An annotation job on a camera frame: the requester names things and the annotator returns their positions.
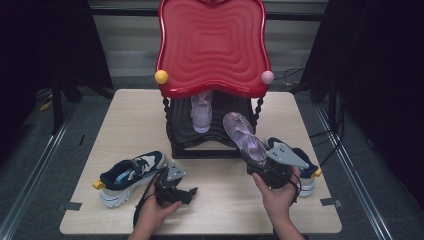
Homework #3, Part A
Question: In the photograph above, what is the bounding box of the metal floor rail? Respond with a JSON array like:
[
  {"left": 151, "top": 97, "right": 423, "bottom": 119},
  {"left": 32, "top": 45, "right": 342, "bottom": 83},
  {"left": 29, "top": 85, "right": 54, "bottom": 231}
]
[
  {"left": 314, "top": 103, "right": 394, "bottom": 240},
  {"left": 0, "top": 99, "right": 79, "bottom": 240}
]

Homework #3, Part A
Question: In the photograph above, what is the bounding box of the dark metal stand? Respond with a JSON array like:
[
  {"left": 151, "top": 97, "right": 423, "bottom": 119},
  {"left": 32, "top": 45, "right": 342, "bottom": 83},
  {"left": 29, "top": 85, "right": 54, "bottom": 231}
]
[{"left": 49, "top": 74, "right": 66, "bottom": 136}]

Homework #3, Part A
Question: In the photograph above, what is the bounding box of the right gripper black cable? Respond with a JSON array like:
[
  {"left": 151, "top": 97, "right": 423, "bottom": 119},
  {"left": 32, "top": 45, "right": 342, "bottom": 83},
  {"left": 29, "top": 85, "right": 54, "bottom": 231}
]
[{"left": 288, "top": 173, "right": 303, "bottom": 205}]

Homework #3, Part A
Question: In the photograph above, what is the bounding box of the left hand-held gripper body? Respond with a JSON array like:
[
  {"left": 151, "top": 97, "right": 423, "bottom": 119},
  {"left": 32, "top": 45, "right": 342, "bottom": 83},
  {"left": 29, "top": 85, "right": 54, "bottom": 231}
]
[{"left": 154, "top": 160, "right": 188, "bottom": 206}]

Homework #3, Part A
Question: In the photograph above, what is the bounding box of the person's right hand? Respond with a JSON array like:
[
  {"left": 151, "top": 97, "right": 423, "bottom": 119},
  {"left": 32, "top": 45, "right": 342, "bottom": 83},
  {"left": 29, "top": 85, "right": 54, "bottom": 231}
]
[{"left": 252, "top": 166, "right": 303, "bottom": 224}]

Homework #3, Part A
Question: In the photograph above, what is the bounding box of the lilac sneaker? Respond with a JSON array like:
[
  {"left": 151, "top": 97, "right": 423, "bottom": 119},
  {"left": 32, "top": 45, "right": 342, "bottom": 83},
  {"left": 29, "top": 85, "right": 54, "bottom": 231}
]
[
  {"left": 189, "top": 90, "right": 214, "bottom": 134},
  {"left": 222, "top": 111, "right": 269, "bottom": 166}
]

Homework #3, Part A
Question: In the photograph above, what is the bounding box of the navy and white sneaker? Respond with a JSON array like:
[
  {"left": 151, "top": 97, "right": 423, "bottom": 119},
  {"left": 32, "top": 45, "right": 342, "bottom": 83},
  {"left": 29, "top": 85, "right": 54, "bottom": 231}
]
[
  {"left": 92, "top": 150, "right": 168, "bottom": 208},
  {"left": 266, "top": 136, "right": 324, "bottom": 198}
]

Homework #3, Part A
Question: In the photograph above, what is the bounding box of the red and black shoe rack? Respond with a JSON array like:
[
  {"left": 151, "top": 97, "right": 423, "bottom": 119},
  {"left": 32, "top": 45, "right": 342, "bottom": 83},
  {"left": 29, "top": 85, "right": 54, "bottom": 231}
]
[{"left": 154, "top": 0, "right": 275, "bottom": 160}]

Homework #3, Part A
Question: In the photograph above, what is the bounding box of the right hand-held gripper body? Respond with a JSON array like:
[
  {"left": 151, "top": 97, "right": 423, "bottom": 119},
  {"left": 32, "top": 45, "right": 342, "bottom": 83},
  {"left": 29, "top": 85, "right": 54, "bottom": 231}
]
[{"left": 263, "top": 143, "right": 310, "bottom": 189}]

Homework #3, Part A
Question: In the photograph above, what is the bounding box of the yellow tape strip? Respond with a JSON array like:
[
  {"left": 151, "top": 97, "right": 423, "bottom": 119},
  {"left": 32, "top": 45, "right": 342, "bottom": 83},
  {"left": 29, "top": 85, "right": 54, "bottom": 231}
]
[{"left": 38, "top": 99, "right": 54, "bottom": 113}]

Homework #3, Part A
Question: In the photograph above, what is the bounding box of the person's left hand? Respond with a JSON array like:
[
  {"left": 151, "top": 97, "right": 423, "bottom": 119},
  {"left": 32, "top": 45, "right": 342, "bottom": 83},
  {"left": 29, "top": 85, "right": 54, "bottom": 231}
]
[{"left": 134, "top": 184, "right": 183, "bottom": 233}]

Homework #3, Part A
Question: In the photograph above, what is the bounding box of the black floor cable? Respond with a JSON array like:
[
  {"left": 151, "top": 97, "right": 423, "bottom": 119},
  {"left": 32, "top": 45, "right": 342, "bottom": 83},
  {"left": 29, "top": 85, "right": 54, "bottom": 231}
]
[
  {"left": 274, "top": 67, "right": 305, "bottom": 88},
  {"left": 308, "top": 96, "right": 346, "bottom": 168}
]

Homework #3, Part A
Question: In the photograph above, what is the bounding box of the grey tape piece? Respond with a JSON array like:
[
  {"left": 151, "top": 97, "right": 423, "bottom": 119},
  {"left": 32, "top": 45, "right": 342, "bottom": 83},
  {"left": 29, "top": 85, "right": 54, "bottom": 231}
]
[
  {"left": 319, "top": 197, "right": 343, "bottom": 208},
  {"left": 64, "top": 201, "right": 83, "bottom": 212}
]

